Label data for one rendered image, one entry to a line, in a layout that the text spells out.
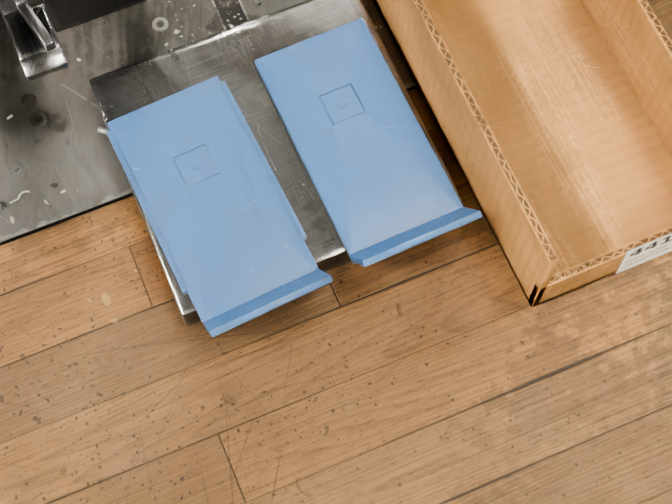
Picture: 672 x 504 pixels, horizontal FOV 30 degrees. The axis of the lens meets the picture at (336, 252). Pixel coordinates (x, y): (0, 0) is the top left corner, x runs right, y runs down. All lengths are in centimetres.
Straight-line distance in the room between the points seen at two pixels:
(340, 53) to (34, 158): 19
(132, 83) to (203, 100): 4
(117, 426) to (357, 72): 24
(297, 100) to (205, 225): 9
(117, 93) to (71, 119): 4
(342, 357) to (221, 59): 19
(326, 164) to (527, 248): 13
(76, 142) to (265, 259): 14
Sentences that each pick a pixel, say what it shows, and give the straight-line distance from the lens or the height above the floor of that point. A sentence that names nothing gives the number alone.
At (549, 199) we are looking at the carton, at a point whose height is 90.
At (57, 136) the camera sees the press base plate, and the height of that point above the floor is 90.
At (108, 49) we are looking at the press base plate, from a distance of 79.
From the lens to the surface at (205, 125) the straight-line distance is 73.
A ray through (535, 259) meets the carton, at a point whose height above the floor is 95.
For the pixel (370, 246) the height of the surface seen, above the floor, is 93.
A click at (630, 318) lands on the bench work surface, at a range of 72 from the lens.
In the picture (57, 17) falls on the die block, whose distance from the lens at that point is 79.
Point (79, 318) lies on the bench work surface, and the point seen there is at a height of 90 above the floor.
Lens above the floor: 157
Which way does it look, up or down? 68 degrees down
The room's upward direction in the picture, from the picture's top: straight up
